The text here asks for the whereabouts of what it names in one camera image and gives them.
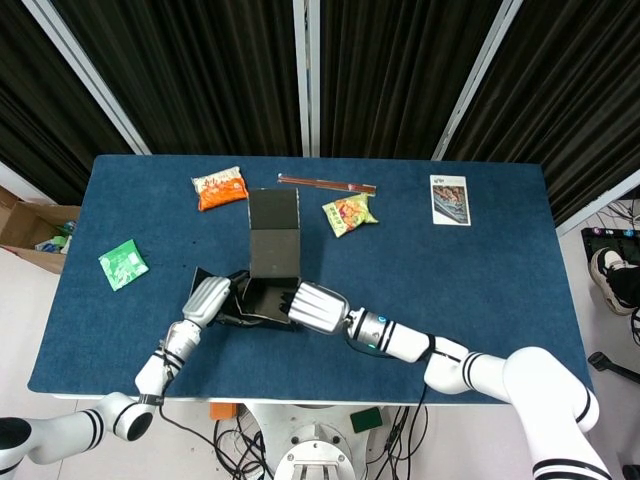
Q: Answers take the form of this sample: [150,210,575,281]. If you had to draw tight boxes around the blue table mat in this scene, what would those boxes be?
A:
[27,153,596,405]

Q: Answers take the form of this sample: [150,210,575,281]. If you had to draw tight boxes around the yellow green snack packet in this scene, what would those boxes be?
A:
[321,192,380,239]

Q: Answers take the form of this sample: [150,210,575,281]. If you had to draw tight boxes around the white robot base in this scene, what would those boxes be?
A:
[244,402,386,480]

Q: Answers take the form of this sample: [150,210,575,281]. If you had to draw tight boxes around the tangled black cable bundle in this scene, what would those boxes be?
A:
[212,414,276,480]
[367,404,431,480]

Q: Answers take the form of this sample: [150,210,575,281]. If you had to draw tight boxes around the brown cardboard carton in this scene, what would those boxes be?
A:
[0,185,81,275]

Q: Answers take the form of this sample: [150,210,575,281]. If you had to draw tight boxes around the orange snack packet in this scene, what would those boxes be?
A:
[191,167,250,213]

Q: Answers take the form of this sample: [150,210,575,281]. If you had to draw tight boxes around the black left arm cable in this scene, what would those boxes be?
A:
[155,349,266,480]

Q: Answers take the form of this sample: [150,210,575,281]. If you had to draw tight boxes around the thin black floor cables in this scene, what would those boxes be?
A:
[597,199,640,234]

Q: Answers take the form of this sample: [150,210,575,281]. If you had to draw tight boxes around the black and white sneaker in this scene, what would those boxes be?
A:
[589,247,636,316]

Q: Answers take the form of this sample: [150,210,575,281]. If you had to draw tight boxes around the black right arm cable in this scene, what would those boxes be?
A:
[405,337,469,451]

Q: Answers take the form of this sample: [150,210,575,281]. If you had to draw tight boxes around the black trouser leg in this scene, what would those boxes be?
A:
[612,264,640,309]

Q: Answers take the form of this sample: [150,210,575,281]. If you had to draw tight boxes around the green sachet packet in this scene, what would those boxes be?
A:
[97,238,150,293]

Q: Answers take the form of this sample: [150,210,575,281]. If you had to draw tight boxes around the dark pleated curtain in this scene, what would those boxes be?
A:
[444,0,640,226]
[0,0,136,206]
[49,0,304,157]
[318,0,501,161]

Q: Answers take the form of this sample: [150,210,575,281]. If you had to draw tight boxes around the crumpled plastic packaging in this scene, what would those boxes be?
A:
[34,219,76,256]

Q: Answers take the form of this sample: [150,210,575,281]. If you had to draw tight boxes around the black cardboard folding box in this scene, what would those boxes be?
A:
[189,187,304,332]

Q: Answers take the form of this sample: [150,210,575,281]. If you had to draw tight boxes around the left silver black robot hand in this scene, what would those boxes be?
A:
[181,272,251,329]

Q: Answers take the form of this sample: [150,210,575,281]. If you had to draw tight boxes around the dark green block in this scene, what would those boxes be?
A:
[349,407,384,435]

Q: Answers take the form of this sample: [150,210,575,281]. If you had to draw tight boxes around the wrapped red brown chopsticks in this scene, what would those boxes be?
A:
[277,172,379,196]

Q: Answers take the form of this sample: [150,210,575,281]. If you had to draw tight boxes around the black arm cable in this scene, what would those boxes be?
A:
[405,337,469,451]
[155,349,266,480]

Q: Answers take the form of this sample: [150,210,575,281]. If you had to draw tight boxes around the white picture card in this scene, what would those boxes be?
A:
[429,173,474,227]

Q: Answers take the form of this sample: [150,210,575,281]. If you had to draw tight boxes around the white frame post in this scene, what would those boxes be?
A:
[556,168,640,237]
[22,0,152,156]
[292,0,321,159]
[0,159,54,206]
[432,0,524,161]

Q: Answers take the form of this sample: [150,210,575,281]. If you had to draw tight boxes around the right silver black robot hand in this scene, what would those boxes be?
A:
[277,281,350,334]

